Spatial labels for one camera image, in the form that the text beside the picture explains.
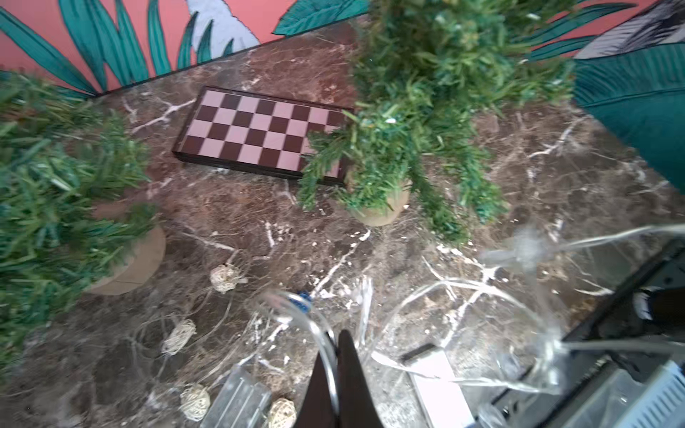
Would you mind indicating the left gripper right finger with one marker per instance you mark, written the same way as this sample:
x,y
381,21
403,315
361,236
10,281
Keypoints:
x,y
357,409

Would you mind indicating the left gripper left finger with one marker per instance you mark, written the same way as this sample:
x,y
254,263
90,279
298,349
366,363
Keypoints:
x,y
316,410

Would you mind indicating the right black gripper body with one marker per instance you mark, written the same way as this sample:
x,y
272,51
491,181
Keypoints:
x,y
625,364

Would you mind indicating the clear battery box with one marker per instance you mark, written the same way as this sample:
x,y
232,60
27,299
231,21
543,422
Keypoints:
x,y
443,404
243,402

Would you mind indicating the small christmas tree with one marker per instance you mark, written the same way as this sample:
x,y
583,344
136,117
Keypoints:
x,y
422,71
62,159

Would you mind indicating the brown checkered chess board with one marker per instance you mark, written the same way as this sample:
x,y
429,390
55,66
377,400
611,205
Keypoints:
x,y
254,133

